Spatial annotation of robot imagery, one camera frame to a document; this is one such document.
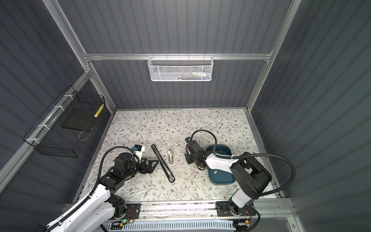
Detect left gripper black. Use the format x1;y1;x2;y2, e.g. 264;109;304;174
123;156;158;181

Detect beige mini stapler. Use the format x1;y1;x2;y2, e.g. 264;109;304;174
168;148;174;164

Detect black long stapler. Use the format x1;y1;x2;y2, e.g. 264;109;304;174
151;144;175;183

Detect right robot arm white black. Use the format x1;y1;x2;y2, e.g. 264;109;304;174
185;137;272;215

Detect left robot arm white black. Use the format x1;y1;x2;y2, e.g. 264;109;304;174
45;152;159;232

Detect teal plastic tray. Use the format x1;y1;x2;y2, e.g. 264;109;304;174
208;145;236;186

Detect yellow marker in basket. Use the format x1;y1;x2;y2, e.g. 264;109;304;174
94;103;105;118

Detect black pad in basket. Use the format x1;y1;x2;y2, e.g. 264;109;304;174
61;108;98;132

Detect pens in white basket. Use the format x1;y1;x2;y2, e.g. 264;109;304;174
168;72;212;81

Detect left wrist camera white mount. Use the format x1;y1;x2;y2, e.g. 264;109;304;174
133;145;146;162

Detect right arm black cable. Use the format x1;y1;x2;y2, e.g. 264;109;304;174
190;129;296;197

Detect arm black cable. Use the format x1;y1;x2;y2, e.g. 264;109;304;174
43;145;140;232
190;129;296;197

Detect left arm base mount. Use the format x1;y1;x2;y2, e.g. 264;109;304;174
113;204;142;222

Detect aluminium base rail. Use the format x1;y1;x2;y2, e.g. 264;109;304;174
126;198;297;221

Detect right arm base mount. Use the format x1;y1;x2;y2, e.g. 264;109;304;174
215;201;256;217

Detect white slotted cable duct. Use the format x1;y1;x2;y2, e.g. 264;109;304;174
103;219;236;232

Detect black wire basket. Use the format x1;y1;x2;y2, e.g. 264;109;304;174
23;88;105;158

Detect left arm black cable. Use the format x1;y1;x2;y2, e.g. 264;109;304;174
43;145;140;232

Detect white wire mesh basket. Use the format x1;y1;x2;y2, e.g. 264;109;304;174
147;59;214;82

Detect aluminium horizontal back rail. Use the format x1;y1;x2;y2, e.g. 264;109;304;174
83;53;271;61

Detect aluminium corner post left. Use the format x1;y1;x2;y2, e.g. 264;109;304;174
43;0;116;114

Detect aluminium corner post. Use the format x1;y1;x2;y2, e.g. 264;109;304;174
43;0;116;114
246;0;302;113

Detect aluminium corner post right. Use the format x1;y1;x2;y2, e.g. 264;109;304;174
246;0;302;113

